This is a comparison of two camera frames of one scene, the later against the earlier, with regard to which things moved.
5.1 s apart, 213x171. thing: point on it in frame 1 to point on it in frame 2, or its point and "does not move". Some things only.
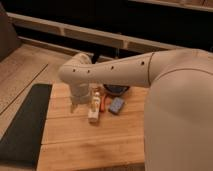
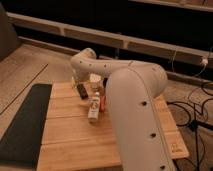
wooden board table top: (70, 142) does not move
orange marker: (102, 103) does not move
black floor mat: (22, 140) does not move
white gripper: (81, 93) to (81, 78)
